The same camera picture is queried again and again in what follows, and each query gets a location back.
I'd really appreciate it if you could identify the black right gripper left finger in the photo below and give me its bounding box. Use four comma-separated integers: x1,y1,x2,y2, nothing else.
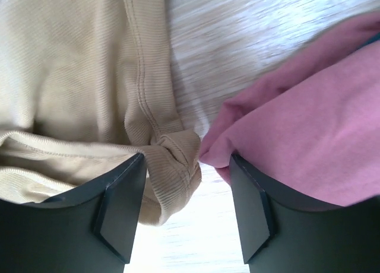
1,154,147,273

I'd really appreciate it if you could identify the tan brown garment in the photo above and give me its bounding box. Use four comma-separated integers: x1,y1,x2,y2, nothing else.
1,0,201,226

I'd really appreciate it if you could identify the red graphic tank top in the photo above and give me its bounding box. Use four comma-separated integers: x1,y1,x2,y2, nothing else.
199,12,379,206

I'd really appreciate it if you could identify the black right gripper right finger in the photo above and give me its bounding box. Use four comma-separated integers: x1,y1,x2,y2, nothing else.
230,155,379,272

